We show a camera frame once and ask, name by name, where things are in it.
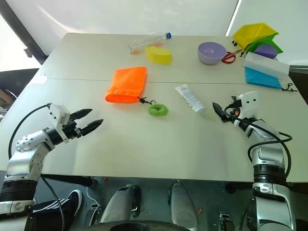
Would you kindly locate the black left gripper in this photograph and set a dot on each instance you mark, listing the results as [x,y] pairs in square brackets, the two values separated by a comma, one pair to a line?
[72,130]

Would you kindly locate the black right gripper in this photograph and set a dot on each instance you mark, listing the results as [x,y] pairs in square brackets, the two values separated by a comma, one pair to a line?
[233,111]

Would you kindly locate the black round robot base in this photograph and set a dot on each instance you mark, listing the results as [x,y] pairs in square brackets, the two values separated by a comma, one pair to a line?
[146,226]

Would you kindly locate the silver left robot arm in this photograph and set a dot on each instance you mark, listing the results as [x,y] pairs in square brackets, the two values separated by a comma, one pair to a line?
[22,166]

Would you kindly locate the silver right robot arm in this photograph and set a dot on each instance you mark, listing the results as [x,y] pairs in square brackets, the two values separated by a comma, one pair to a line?
[267,154]

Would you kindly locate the white squeeze tube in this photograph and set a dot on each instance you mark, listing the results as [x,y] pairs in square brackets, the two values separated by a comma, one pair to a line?
[191,98]

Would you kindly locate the purple plastic bowl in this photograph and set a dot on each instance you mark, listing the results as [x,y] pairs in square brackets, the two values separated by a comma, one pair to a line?
[211,53]

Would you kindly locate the translucent white box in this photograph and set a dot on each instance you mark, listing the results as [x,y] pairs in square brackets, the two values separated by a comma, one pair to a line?
[267,65]

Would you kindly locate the purple foam block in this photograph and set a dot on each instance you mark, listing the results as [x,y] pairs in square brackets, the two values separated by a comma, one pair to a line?
[264,51]

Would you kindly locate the black sneaker white sole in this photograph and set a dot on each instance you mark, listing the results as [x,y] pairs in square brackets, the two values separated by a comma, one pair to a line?
[75,201]

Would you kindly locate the brown cardboard box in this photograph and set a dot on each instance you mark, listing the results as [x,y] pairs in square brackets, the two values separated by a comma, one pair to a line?
[7,96]

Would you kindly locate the yellow foam block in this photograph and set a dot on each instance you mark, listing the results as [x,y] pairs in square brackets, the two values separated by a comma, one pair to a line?
[158,55]

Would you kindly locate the silver robot left leg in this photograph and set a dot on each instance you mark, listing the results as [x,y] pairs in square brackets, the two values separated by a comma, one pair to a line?
[120,204]

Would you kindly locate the silver robot leg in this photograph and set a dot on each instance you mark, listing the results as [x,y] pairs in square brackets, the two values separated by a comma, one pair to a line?
[120,204]
[184,207]

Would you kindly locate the black trouser leg white stripes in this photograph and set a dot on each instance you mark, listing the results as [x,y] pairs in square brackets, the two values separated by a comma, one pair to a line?
[51,211]

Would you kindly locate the clear plastic bottle blue cap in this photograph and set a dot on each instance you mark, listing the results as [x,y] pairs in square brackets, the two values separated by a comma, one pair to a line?
[149,42]

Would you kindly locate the silver robot right leg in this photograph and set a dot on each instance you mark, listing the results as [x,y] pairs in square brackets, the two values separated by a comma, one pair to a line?
[184,207]

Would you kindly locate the black slanted pole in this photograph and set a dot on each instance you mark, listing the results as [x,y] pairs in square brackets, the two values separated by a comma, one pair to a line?
[22,33]

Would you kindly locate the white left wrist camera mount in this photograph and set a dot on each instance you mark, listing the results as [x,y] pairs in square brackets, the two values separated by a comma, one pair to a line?
[57,114]

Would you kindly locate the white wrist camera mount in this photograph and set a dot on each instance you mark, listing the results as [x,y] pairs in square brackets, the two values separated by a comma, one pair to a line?
[57,114]
[249,103]

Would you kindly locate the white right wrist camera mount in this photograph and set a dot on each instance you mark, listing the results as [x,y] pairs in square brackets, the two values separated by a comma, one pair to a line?
[249,103]

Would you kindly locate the black table frame bar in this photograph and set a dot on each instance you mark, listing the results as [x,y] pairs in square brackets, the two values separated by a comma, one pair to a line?
[69,180]

